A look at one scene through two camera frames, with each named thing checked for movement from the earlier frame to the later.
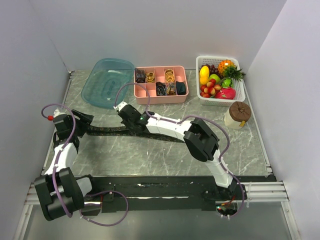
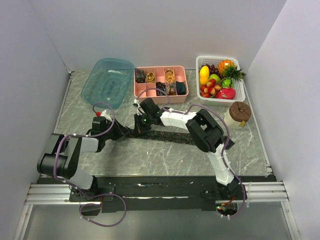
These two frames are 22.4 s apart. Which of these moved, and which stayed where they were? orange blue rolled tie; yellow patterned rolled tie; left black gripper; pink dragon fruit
Moved: left black gripper
Stayed: yellow patterned rolled tie; pink dragon fruit; orange blue rolled tie
